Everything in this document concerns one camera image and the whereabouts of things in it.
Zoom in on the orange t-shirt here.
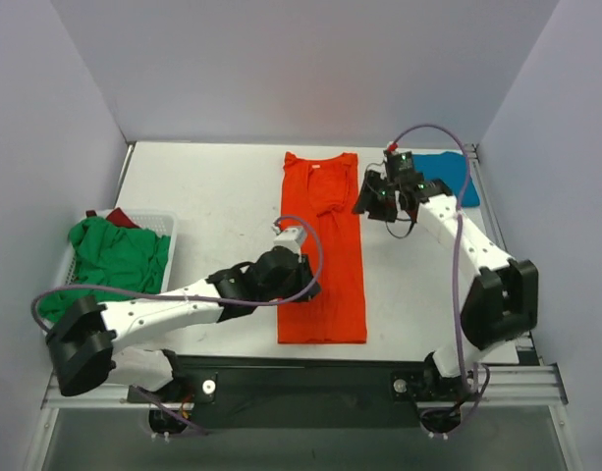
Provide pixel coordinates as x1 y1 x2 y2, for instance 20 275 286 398
277 152 367 344

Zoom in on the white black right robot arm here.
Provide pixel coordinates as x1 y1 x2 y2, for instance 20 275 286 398
353 144 539 400

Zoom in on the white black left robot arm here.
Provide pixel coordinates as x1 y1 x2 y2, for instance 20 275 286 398
46 246 321 404

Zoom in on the folded blue t-shirt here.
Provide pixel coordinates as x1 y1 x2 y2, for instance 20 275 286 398
412 151 466 197

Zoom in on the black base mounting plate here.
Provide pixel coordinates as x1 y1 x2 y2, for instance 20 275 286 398
154 356 475 433

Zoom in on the dark red t-shirt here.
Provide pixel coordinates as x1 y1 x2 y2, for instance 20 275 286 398
85 208 139 229

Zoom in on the green t-shirt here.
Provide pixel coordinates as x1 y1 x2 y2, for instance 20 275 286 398
38 216 171 323

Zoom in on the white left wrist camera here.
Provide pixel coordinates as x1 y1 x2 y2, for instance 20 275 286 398
273 226 307 254

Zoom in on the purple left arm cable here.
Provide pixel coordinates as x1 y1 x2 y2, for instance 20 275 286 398
30 215 325 437

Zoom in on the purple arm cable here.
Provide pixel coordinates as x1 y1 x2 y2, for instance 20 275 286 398
30 215 325 437
386 124 491 423

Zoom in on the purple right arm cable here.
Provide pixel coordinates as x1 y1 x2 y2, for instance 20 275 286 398
386 124 491 423

